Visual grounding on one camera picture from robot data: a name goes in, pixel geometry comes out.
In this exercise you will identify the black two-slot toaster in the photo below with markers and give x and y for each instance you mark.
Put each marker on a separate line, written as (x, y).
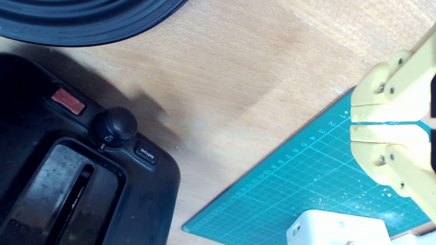
(150, 204)

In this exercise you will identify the white block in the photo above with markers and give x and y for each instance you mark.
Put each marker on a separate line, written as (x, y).
(333, 228)

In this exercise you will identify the black plate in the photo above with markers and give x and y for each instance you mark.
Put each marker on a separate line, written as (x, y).
(85, 20)

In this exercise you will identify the green cutting mat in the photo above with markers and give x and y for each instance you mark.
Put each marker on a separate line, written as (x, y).
(289, 177)

